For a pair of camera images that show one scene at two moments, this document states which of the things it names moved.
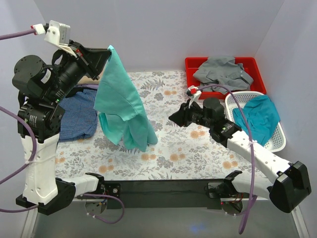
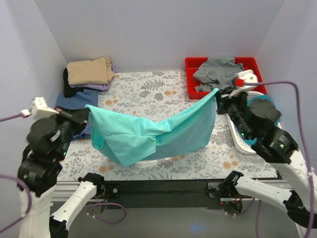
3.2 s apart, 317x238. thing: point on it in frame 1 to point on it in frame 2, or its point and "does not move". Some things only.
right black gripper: (185, 113) to (224, 102)
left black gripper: (84, 60) to (77, 118)
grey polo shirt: (223, 71) does not move
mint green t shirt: (121, 111) to (128, 142)
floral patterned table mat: (180, 152) does not move
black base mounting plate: (166, 194) does not move
